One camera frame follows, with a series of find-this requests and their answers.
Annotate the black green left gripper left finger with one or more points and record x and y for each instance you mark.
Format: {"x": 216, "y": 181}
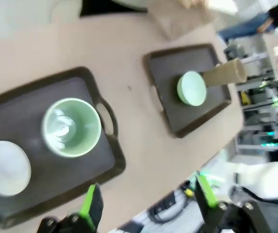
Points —
{"x": 93, "y": 206}

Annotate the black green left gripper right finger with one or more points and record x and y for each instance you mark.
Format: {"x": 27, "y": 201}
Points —
{"x": 207, "y": 194}

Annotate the light green plastic bowl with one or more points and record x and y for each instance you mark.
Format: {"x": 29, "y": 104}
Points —
{"x": 192, "y": 88}

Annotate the tall brown cup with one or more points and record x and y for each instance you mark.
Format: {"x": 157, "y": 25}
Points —
{"x": 221, "y": 74}

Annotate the beige cloth mat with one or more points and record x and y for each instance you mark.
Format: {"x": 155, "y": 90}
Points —
{"x": 177, "y": 21}

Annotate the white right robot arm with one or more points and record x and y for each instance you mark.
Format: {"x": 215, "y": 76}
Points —
{"x": 262, "y": 177}

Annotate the person's left hand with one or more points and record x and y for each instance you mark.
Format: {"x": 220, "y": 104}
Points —
{"x": 189, "y": 2}

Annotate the tall light green cup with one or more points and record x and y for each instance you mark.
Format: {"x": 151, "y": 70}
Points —
{"x": 80, "y": 145}

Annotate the white plastic bowl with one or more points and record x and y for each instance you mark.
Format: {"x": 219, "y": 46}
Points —
{"x": 3, "y": 170}

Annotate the person in black with jeans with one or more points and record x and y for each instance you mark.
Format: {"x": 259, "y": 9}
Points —
{"x": 240, "y": 26}

